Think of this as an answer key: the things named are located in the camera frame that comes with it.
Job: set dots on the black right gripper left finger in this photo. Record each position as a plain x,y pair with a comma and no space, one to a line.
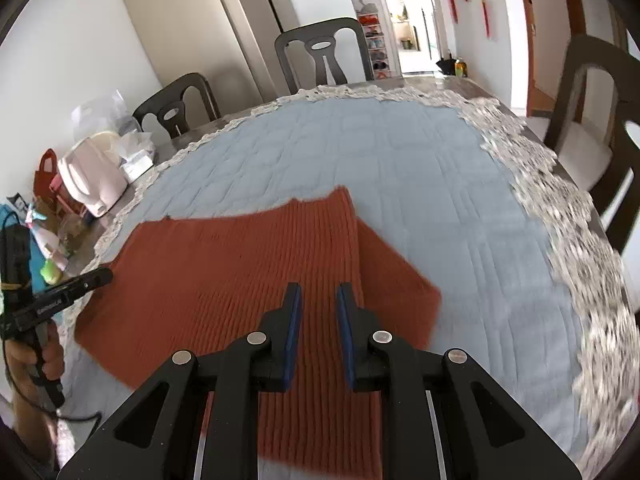
197,416

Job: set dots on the dark chair far left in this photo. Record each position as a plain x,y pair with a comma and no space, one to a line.
169,107

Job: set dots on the shoe rack with shoes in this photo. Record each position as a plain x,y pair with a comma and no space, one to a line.
376,43

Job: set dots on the clear plastic bag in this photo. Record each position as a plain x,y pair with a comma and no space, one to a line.
107,113

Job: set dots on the rust orange knit sweater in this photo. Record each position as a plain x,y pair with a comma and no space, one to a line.
199,284

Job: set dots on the brown wooden door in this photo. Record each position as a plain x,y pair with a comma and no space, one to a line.
550,25

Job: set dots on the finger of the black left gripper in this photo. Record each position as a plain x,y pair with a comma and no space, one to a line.
88,282

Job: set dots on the dark chair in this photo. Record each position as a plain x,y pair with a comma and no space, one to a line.
169,107
320,43
597,99

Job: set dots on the dark chair middle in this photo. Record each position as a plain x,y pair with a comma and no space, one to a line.
320,43

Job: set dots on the red paper bag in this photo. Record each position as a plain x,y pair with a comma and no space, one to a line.
49,186

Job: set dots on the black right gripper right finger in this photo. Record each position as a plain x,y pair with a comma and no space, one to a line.
443,416

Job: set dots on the beige refrigerator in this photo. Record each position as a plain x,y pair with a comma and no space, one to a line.
229,42

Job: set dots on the dark chair right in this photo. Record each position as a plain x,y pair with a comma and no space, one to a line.
597,99

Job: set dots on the light blue quilted mat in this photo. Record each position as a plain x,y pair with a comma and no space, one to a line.
420,177

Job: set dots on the white plastic appliance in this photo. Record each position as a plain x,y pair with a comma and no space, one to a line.
91,172

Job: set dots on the person's left hand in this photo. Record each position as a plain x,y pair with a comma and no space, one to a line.
21,357

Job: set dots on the white tissue box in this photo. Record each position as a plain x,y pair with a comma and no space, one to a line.
137,151

